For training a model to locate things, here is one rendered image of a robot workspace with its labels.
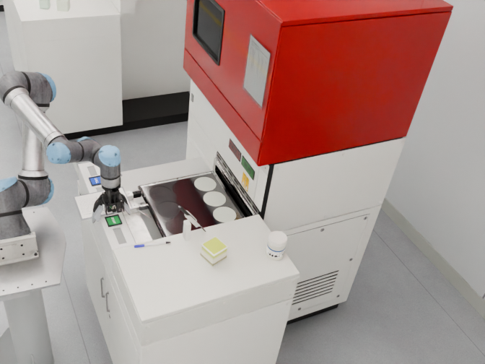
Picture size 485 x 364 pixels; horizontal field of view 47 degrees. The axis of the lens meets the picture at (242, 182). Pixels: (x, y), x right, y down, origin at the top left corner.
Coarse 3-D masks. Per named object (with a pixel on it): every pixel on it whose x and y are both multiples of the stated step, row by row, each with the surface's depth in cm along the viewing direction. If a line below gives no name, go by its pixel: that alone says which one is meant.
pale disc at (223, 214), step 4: (220, 208) 242; (224, 208) 243; (228, 208) 243; (216, 212) 240; (220, 212) 240; (224, 212) 240; (228, 212) 241; (232, 212) 241; (216, 216) 238; (220, 216) 238; (224, 216) 239; (228, 216) 239; (232, 216) 239; (220, 220) 236; (224, 220) 236; (228, 220) 237; (232, 220) 237
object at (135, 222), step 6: (126, 216) 234; (132, 216) 235; (138, 216) 235; (132, 222) 232; (138, 222) 232; (132, 228) 229; (138, 228) 230; (144, 228) 230; (132, 234) 227; (138, 234) 227; (144, 234) 227; (138, 240) 224; (144, 240) 225; (150, 240) 225
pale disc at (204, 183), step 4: (196, 180) 255; (200, 180) 255; (204, 180) 256; (208, 180) 256; (212, 180) 256; (196, 184) 253; (200, 184) 253; (204, 184) 253; (208, 184) 254; (212, 184) 254; (216, 184) 254; (200, 188) 251; (204, 188) 251; (208, 188) 251; (212, 188) 252
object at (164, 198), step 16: (208, 176) 258; (144, 192) 244; (160, 192) 246; (176, 192) 247; (192, 192) 248; (224, 192) 251; (160, 208) 238; (176, 208) 239; (192, 208) 240; (208, 208) 241; (160, 224) 230; (176, 224) 231; (192, 224) 233; (208, 224) 234
